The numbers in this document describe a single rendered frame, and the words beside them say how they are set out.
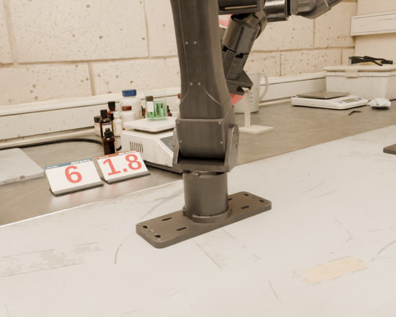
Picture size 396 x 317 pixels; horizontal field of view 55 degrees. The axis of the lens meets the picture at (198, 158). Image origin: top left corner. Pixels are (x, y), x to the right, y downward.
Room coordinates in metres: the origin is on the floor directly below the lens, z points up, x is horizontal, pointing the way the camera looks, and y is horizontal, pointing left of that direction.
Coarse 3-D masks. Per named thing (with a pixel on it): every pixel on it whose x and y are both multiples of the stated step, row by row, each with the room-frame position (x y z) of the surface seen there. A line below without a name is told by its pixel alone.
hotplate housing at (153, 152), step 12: (132, 132) 0.84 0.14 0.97; (144, 132) 0.83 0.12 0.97; (156, 132) 0.81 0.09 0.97; (168, 132) 0.82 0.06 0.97; (132, 144) 0.83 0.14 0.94; (144, 144) 0.80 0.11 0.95; (156, 144) 0.77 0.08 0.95; (144, 156) 0.80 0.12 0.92; (156, 156) 0.77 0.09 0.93; (168, 156) 0.75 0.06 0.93; (168, 168) 0.75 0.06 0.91
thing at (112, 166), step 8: (136, 152) 0.79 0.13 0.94; (104, 160) 0.74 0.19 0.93; (112, 160) 0.75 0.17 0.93; (120, 160) 0.76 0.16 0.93; (128, 160) 0.76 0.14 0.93; (136, 160) 0.77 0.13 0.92; (104, 168) 0.73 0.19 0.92; (112, 168) 0.73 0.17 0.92; (120, 168) 0.74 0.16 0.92; (128, 168) 0.75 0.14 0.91; (136, 168) 0.75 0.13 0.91; (144, 168) 0.76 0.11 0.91
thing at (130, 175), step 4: (140, 156) 0.78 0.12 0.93; (100, 164) 0.73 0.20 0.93; (144, 164) 0.77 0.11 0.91; (128, 172) 0.74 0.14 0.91; (132, 172) 0.74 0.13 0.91; (136, 172) 0.74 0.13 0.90; (140, 172) 0.74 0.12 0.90; (144, 172) 0.74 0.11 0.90; (148, 172) 0.74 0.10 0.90; (104, 176) 0.71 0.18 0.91; (112, 176) 0.72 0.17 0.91; (116, 176) 0.72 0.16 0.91; (120, 176) 0.72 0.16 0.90; (124, 176) 0.72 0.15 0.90; (128, 176) 0.72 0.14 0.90; (132, 176) 0.72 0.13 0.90; (136, 176) 0.73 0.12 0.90; (104, 180) 0.71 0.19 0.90; (108, 180) 0.71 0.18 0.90; (112, 180) 0.70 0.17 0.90; (116, 180) 0.70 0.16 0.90; (120, 180) 0.71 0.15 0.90
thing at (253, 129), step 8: (256, 88) 1.13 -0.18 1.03; (248, 96) 1.15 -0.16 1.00; (248, 104) 1.15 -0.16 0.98; (248, 112) 1.15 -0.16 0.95; (248, 120) 1.15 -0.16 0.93; (240, 128) 1.13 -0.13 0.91; (248, 128) 1.12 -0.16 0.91; (256, 128) 1.12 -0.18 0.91; (264, 128) 1.11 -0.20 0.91; (272, 128) 1.12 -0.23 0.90
